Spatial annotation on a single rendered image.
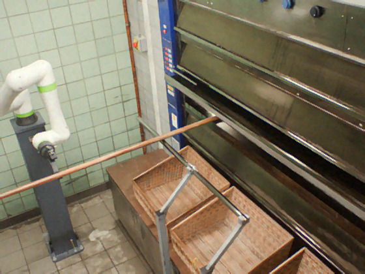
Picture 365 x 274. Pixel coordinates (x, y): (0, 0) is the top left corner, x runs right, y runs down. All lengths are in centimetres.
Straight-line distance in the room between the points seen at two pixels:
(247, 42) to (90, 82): 179
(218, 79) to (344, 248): 114
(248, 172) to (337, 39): 108
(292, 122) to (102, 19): 200
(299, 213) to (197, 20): 124
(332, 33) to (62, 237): 257
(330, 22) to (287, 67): 32
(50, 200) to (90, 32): 136
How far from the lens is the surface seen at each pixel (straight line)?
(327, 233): 218
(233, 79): 237
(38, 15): 338
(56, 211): 335
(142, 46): 331
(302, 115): 199
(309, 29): 185
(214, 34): 240
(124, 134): 395
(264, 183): 243
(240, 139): 251
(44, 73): 255
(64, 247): 359
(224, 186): 269
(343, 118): 181
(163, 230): 243
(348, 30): 171
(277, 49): 202
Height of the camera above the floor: 250
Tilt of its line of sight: 31 degrees down
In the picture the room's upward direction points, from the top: 5 degrees counter-clockwise
